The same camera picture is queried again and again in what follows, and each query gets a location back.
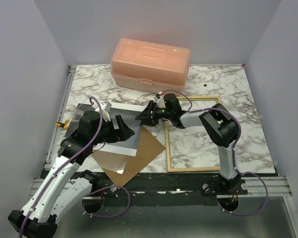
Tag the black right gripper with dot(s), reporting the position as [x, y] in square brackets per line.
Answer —
[146, 115]

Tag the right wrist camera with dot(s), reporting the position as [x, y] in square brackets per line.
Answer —
[159, 99]

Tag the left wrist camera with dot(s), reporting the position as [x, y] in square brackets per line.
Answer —
[105, 109]

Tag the light wooden picture frame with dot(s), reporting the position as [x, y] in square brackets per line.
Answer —
[171, 169]

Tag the yellow black clamp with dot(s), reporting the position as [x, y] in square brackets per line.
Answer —
[63, 125]

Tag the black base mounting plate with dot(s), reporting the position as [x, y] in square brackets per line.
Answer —
[209, 184]

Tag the grey photo print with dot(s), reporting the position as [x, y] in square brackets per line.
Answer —
[128, 113]

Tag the aluminium rail frame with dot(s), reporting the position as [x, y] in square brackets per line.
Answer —
[47, 184]

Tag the orange translucent plastic box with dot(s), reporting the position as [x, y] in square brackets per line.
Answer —
[150, 67]

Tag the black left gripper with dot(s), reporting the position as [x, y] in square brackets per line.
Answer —
[121, 135]

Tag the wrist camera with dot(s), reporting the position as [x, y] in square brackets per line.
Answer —
[159, 99]
[105, 109]

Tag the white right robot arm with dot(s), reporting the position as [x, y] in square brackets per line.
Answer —
[222, 127]

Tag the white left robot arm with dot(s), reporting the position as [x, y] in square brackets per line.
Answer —
[39, 217]

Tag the brown backing board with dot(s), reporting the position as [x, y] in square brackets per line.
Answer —
[139, 156]

